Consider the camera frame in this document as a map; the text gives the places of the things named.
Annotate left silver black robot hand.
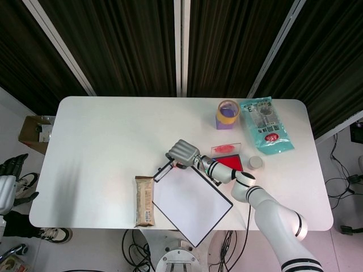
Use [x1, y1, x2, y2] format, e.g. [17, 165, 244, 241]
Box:
[0, 154, 40, 215]

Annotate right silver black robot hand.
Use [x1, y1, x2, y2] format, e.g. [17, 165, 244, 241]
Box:
[165, 138, 201, 170]

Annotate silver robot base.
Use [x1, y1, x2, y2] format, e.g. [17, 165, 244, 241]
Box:
[140, 228, 216, 272]

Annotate white black sneaker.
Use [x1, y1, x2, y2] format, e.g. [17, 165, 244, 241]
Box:
[14, 172, 39, 199]
[39, 226, 73, 244]

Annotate black clipboard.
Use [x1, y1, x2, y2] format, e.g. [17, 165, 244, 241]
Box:
[152, 158, 234, 248]

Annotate black trouser leg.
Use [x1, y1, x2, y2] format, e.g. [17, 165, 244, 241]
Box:
[4, 211, 42, 239]

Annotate red ink pad clear lid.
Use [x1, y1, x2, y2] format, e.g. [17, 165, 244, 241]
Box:
[210, 143, 244, 172]

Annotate white paper sheet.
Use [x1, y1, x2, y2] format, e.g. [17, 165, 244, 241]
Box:
[154, 165, 232, 246]

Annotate yellow tape roll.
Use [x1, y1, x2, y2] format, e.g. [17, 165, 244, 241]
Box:
[217, 99, 242, 125]

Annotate cardboard box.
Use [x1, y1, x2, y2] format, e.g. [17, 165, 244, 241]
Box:
[18, 115, 56, 155]

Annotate chrome bar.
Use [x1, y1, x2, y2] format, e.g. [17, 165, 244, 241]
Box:
[0, 243, 29, 260]

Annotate brown snack package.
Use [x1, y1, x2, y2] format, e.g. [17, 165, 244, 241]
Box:
[134, 175, 156, 228]

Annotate small white jar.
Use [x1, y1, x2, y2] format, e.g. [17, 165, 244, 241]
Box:
[248, 155, 264, 170]

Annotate colourful box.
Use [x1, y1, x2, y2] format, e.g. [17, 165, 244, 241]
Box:
[0, 253, 32, 272]

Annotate teal cloth package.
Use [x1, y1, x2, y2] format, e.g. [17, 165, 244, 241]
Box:
[239, 96, 295, 156]

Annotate dark curtain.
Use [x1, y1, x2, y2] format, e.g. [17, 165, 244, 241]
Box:
[0, 0, 363, 139]

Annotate white frame post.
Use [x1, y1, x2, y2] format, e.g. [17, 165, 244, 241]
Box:
[173, 0, 191, 97]
[22, 0, 96, 96]
[247, 0, 307, 99]

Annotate black floor cables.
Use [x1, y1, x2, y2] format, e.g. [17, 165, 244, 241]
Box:
[209, 229, 248, 272]
[326, 133, 363, 199]
[121, 228, 155, 272]

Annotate white frame rail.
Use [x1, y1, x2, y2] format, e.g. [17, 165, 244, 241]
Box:
[314, 109, 363, 142]

